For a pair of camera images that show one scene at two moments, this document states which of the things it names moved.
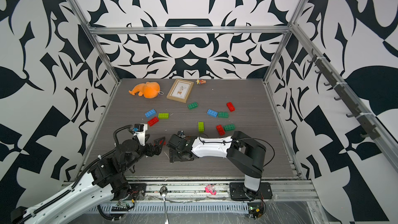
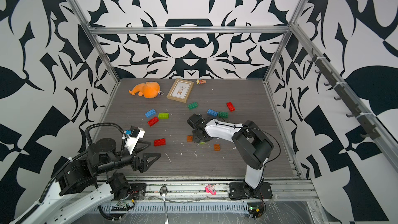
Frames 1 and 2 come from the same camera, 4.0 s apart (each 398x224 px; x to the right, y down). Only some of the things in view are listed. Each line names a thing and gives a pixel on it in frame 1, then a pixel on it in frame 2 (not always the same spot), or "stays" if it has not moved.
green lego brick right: (224, 114) stays
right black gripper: (172, 157) -> (195, 139)
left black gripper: (158, 148) -> (139, 164)
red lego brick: (153, 122) stays
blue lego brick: (150, 113) stays
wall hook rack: (370, 129) stays
